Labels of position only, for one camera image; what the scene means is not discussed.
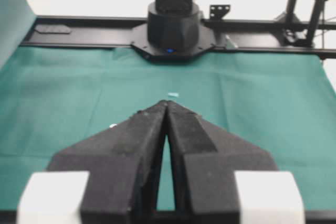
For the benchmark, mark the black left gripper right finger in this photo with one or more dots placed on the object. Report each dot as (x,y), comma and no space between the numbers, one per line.
(204,158)

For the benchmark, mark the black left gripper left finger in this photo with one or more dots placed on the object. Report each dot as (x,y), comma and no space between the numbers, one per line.
(124,164)

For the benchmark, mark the small light tape piece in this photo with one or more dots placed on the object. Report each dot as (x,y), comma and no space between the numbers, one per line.
(173,94)

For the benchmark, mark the green table cloth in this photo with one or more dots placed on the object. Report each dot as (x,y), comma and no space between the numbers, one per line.
(52,98)

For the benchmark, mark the black flat plate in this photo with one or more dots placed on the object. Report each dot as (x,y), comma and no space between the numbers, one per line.
(52,29)

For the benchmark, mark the black corner bracket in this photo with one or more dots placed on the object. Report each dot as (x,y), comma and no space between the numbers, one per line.
(218,12)

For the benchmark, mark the black aluminium frame rail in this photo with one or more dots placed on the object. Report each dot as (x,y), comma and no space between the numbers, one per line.
(124,32)

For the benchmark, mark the black camera stand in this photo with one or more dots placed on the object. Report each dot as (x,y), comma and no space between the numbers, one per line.
(303,21)

